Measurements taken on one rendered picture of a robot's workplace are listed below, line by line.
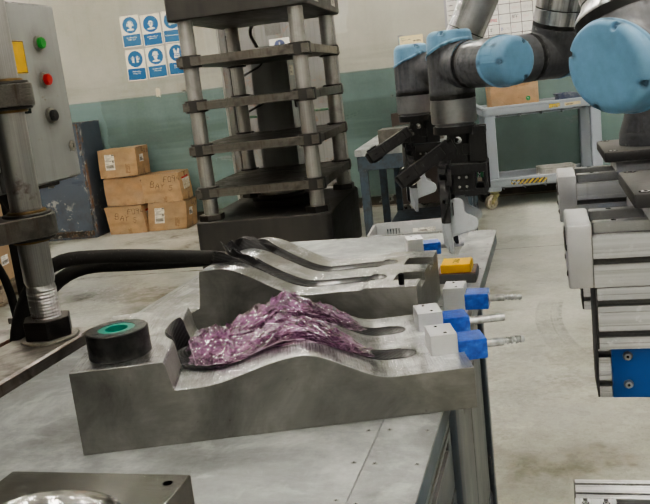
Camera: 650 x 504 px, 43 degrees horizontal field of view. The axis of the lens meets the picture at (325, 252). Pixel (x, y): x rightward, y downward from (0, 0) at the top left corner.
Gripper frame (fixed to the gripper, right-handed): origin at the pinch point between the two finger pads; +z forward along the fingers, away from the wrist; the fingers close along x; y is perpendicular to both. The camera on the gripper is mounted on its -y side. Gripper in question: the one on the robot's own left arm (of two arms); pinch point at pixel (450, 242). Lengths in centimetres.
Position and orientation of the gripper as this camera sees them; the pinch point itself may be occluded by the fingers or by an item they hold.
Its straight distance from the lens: 143.9
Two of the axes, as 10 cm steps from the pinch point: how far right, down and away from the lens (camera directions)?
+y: 9.6, -0.4, -2.8
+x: 2.6, -2.4, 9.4
